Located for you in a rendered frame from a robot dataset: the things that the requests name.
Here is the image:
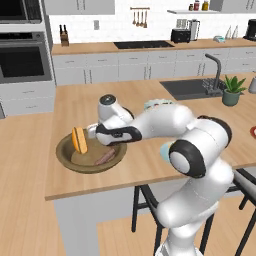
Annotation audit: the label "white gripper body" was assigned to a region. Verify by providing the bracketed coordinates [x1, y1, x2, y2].
[86, 122, 100, 138]

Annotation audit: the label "orange hot dog bun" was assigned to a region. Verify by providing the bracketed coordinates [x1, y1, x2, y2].
[71, 126, 89, 155]

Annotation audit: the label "brown sausage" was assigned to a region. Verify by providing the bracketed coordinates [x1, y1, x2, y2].
[93, 148, 117, 167]

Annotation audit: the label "olive brown bowl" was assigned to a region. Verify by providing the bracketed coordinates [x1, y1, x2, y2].
[55, 128, 129, 175]

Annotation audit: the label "grey drawers under oven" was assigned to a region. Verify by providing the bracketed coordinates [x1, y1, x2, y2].
[0, 81, 57, 118]

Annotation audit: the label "grey base cupboard run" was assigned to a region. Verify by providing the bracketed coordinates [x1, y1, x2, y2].
[52, 46, 256, 87]

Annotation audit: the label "white island base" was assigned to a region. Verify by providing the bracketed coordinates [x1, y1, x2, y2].
[53, 176, 188, 256]

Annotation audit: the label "black bar stool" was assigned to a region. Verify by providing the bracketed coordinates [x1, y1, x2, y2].
[229, 167, 256, 256]
[130, 184, 215, 256]

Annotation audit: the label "wooden knife block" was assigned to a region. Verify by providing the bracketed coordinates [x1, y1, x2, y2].
[59, 24, 71, 48]

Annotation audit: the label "black hob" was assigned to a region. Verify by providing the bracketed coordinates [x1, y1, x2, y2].
[112, 40, 176, 50]

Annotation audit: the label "dark grey sink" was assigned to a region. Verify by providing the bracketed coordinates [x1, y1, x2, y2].
[159, 77, 232, 101]

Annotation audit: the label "black toaster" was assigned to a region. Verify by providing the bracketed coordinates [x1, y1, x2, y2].
[170, 27, 192, 44]

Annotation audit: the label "dark grey tap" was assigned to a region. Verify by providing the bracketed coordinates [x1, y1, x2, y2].
[204, 53, 224, 97]

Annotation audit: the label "black microwave oven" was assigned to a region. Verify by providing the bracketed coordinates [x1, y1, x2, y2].
[0, 0, 44, 25]

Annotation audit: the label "steel electric kettle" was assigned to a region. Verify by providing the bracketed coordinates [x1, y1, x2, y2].
[187, 18, 202, 42]

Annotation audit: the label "green plant in grey pot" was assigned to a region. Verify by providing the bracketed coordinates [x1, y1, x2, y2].
[221, 75, 247, 108]

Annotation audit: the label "grey jug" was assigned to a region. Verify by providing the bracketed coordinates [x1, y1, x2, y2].
[248, 75, 256, 95]

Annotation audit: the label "black coffee machine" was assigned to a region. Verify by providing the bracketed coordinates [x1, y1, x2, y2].
[243, 18, 256, 42]

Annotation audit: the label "steel wall oven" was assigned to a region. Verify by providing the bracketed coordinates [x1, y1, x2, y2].
[0, 31, 56, 85]

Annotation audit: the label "rail with hanging wooden tools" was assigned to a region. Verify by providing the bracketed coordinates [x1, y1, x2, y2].
[129, 6, 151, 30]

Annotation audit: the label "grey wall cupboards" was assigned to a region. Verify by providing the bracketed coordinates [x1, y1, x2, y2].
[43, 0, 116, 16]
[209, 0, 256, 15]

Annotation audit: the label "white wall socket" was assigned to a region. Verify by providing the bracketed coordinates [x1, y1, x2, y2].
[175, 18, 189, 30]

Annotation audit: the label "white wall shelf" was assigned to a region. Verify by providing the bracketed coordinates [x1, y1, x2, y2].
[166, 8, 222, 15]

